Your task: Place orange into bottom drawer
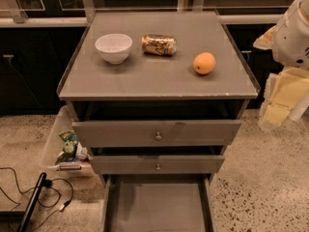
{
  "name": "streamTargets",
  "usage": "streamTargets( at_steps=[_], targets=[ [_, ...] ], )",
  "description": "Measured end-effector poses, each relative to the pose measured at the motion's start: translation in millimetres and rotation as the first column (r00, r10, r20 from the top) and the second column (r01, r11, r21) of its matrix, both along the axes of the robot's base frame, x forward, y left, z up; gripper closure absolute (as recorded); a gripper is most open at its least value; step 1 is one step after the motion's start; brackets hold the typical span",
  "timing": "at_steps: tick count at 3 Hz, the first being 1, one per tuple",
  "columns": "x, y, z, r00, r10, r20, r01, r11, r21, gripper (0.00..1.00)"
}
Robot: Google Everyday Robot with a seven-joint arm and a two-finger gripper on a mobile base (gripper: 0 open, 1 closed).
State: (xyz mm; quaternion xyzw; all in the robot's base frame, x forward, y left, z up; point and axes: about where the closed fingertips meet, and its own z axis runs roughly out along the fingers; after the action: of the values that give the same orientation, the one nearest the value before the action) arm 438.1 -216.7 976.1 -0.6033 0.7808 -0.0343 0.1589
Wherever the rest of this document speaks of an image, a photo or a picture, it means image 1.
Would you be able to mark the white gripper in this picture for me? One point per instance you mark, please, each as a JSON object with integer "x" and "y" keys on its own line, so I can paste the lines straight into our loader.
{"x": 292, "y": 41}

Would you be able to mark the orange fruit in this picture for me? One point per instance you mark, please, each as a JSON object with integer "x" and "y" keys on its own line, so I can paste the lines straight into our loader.
{"x": 204, "y": 63}

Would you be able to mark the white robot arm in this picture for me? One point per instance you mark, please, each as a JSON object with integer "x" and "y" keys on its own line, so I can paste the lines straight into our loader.
{"x": 290, "y": 45}

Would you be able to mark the grey drawer cabinet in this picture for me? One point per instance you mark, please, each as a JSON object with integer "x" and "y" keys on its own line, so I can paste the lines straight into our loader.
{"x": 148, "y": 87}

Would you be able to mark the middle grey drawer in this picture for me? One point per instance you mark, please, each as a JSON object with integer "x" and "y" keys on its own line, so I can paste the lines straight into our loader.
{"x": 176, "y": 164}

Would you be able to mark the top grey drawer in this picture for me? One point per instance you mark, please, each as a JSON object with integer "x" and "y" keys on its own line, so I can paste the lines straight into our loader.
{"x": 162, "y": 133}

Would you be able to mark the bottom grey open drawer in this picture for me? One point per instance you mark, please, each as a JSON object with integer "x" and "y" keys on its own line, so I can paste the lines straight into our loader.
{"x": 157, "y": 203}

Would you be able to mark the crushed gold soda can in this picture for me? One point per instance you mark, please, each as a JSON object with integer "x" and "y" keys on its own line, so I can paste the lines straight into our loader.
{"x": 159, "y": 44}

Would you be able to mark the white ceramic bowl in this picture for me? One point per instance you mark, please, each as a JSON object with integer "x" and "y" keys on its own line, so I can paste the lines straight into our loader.
{"x": 114, "y": 48}

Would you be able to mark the green snack bag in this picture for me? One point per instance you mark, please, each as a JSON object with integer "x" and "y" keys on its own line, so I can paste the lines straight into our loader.
{"x": 70, "y": 145}

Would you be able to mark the clear plastic storage bin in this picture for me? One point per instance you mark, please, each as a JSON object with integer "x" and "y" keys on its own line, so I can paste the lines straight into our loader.
{"x": 54, "y": 147}

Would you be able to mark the metal counter railing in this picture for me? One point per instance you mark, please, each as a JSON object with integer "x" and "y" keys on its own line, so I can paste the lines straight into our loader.
{"x": 75, "y": 13}

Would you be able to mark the black flat bar device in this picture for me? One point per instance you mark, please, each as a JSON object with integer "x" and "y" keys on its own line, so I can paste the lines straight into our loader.
{"x": 32, "y": 203}

